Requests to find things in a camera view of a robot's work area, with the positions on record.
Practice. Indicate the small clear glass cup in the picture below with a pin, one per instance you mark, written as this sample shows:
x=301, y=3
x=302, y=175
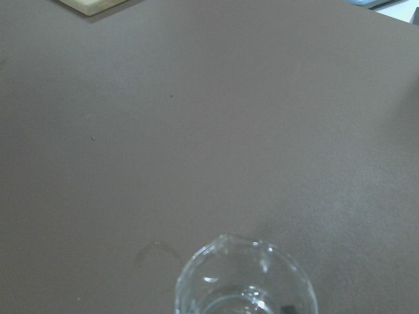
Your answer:
x=235, y=274

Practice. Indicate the wooden cutting board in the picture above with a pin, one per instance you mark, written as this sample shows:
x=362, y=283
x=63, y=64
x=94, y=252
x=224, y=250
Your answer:
x=92, y=7

